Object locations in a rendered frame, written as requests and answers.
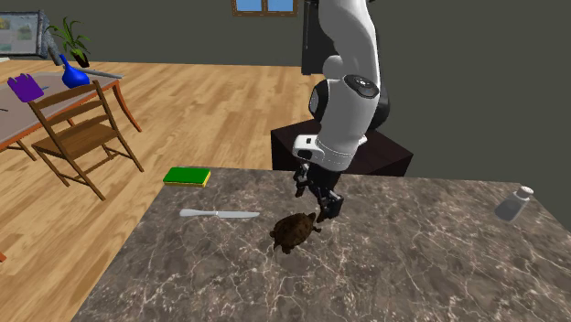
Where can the green and yellow sponge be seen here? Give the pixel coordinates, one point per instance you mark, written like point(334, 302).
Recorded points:
point(186, 175)

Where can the wooden framed window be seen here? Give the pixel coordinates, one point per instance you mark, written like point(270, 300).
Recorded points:
point(263, 5)

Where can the silver table knife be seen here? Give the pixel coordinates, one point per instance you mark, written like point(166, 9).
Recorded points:
point(223, 214)

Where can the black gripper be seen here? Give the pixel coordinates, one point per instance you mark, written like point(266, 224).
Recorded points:
point(324, 178)

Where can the grey framed wall picture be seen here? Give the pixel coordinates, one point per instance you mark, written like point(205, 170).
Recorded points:
point(18, 33)

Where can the grey salt shaker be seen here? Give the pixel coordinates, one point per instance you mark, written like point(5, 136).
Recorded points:
point(512, 206)

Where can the wooden chair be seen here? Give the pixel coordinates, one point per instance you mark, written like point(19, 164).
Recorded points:
point(78, 138)

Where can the dark robot stand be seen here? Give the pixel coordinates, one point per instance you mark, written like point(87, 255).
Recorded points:
point(383, 156)

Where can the brown turtle figure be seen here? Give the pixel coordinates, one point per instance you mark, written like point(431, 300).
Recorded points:
point(292, 229)

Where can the potted green plant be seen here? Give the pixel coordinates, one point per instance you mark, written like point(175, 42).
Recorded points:
point(73, 42)

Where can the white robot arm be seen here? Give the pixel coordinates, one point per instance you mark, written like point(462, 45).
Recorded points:
point(348, 102)

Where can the wooden dining table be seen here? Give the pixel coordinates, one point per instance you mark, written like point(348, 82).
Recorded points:
point(13, 120)

